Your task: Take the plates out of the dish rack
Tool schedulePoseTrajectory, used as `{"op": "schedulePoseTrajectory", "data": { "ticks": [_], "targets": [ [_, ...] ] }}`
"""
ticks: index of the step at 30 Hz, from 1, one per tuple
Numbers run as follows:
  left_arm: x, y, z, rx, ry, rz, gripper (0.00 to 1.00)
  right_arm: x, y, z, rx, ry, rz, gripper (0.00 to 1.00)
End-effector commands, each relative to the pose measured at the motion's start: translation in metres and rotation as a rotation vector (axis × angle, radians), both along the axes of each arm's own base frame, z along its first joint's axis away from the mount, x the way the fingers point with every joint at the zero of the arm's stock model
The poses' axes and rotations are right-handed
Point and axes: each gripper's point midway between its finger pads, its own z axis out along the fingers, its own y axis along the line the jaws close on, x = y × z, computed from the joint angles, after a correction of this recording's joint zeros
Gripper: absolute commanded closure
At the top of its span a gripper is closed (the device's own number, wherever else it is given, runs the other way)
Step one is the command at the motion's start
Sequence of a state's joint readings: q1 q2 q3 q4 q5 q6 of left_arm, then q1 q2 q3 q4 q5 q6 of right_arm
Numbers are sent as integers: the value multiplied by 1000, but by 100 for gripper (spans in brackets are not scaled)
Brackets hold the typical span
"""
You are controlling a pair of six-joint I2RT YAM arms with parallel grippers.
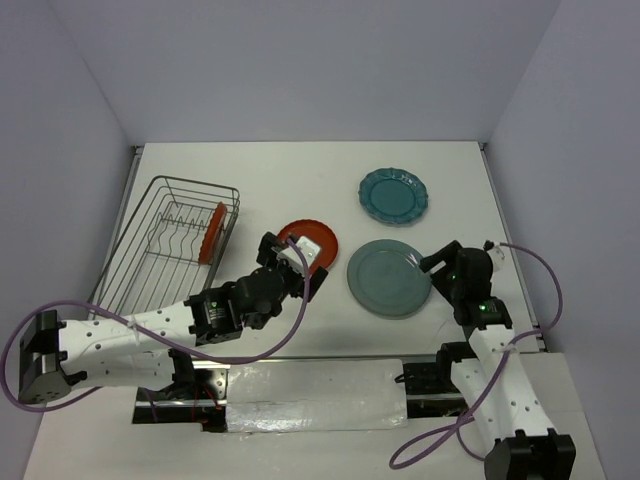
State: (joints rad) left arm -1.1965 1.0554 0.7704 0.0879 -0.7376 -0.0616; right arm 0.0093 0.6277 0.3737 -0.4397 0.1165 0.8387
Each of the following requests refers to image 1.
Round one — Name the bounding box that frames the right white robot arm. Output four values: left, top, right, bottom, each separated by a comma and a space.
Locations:
420, 241, 576, 479

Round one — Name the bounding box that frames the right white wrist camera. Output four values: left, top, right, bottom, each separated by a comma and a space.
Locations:
483, 240, 506, 272

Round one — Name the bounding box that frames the metal wire dish rack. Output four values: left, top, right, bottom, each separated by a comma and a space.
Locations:
89, 175, 240, 316

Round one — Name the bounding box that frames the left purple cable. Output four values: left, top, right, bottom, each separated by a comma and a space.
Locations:
0, 237, 314, 414

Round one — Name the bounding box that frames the orange fluted plate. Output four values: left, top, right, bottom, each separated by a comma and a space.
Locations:
277, 219, 339, 274

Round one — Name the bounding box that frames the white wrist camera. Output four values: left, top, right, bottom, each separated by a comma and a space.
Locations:
276, 236, 322, 275
483, 240, 506, 272

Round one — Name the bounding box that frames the grey-green round plate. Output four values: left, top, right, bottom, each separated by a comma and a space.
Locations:
346, 239, 432, 319

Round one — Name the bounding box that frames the silver foil-covered base rail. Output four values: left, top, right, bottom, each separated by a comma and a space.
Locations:
132, 356, 467, 434

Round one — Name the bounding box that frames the purple cable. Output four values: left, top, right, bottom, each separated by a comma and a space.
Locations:
0, 237, 314, 414
388, 241, 567, 471

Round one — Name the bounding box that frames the teal scalloped plate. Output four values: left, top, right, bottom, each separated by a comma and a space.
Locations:
358, 167, 429, 226

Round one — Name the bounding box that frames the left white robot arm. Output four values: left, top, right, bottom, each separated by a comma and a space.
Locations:
17, 233, 327, 408

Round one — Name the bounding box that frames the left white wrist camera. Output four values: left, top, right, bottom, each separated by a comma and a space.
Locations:
276, 236, 322, 275

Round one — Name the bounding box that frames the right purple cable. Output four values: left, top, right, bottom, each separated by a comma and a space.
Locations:
388, 241, 567, 471

